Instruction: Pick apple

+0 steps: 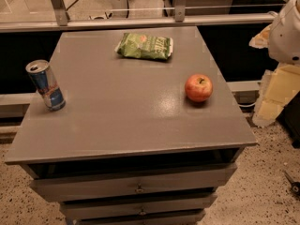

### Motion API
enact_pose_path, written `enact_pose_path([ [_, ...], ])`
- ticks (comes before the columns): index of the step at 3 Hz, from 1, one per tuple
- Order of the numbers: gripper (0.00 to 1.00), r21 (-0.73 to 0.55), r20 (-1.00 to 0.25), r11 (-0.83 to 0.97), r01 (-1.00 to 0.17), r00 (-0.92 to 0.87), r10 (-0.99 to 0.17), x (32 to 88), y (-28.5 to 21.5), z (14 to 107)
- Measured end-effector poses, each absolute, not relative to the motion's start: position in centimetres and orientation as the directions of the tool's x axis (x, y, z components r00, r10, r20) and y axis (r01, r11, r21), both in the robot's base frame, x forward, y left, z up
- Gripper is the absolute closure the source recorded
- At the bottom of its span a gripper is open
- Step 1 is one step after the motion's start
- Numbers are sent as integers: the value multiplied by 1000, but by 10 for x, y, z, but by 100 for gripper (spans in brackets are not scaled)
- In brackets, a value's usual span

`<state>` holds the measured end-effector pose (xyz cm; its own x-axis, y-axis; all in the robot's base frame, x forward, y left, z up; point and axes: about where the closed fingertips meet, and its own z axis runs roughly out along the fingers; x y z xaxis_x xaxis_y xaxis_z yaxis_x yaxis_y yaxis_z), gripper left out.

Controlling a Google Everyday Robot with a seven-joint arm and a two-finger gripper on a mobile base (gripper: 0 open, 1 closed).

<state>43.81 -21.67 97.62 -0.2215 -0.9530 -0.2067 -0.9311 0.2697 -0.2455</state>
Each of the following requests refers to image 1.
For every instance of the middle grey drawer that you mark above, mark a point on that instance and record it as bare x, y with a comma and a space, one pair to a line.
139, 207

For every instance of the black object on floor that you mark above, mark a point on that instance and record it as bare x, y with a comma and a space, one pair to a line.
295, 186

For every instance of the bottom grey drawer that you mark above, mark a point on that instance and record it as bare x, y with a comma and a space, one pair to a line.
165, 218

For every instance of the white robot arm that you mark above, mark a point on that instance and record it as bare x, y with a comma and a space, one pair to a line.
284, 36

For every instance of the top grey drawer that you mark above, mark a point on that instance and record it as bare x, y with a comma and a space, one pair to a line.
122, 184

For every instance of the red apple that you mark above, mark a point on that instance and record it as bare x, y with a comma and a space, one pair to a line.
198, 88

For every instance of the blue silver energy drink can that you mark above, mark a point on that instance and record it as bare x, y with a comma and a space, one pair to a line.
41, 74

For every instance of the grey drawer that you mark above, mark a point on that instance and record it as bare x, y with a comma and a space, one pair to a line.
165, 218
139, 207
122, 184

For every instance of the grey drawer cabinet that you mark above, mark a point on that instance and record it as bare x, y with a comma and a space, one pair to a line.
129, 115

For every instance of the green chip bag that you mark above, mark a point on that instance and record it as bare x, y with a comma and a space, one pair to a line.
141, 46

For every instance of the grey metal railing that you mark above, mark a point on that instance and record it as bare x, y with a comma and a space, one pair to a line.
67, 15

